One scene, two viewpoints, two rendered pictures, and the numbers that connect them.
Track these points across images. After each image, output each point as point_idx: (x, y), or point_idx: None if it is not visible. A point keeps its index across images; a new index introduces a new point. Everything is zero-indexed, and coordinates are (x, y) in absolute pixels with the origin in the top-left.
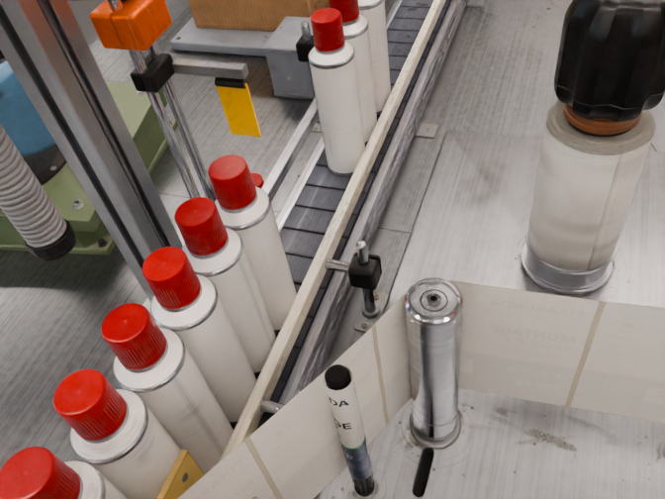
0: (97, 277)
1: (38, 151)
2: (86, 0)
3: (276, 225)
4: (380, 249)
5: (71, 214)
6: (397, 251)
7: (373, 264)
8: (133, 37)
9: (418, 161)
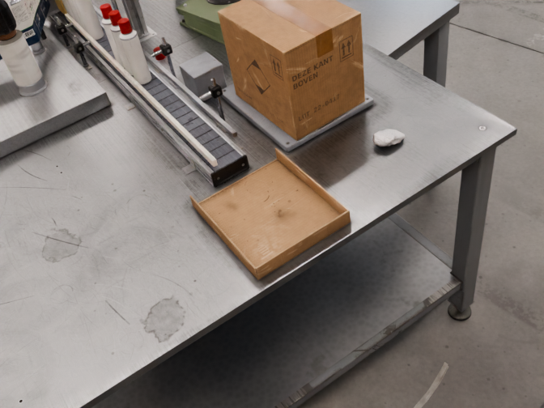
0: (174, 21)
1: None
2: (414, 35)
3: (78, 6)
4: (101, 75)
5: (183, 4)
6: (95, 78)
7: (74, 44)
8: None
9: (120, 97)
